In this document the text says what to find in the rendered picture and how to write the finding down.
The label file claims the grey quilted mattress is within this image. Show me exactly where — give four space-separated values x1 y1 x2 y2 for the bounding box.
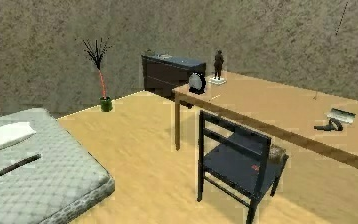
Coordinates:
0 107 116 224

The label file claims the round alarm clock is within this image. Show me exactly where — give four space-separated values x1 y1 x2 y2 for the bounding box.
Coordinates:
187 72 207 95

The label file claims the dark chest of drawers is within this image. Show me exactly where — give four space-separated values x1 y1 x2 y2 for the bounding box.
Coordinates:
141 51 207 102

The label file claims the dark figurine on white base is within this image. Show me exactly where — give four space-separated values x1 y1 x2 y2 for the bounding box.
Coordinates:
208 49 228 86

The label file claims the black wooden chair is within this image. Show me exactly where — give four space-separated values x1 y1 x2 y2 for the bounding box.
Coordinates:
196 110 290 224

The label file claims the house plant in green pot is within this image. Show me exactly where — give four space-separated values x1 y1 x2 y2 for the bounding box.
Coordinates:
82 37 114 113

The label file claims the wooden table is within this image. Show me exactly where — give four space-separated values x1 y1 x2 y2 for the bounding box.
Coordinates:
171 70 358 188

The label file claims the black watch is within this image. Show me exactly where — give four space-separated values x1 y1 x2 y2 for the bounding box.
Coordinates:
313 118 344 132

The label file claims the grey book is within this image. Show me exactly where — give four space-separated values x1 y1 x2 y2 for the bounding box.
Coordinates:
326 107 357 125

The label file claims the white pillow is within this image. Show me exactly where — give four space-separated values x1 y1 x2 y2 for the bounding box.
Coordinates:
0 121 37 153

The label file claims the dark long bat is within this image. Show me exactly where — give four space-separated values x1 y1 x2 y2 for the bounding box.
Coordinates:
0 153 42 184

